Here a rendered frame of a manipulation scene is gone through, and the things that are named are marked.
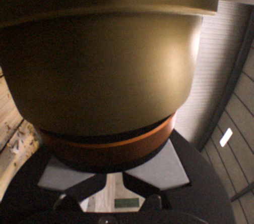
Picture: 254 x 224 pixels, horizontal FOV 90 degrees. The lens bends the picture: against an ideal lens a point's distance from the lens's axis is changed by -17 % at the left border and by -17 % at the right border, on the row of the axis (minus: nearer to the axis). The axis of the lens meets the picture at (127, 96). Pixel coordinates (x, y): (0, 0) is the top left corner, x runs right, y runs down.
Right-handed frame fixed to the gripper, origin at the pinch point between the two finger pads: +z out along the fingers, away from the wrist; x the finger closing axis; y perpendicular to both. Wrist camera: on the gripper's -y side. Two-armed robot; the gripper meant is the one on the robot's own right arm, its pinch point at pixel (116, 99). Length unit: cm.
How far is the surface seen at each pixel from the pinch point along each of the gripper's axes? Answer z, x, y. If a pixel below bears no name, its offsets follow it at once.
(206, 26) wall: 676, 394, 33
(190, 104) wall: 744, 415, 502
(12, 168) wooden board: 2.9, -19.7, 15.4
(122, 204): 468, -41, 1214
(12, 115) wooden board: 9.3, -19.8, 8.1
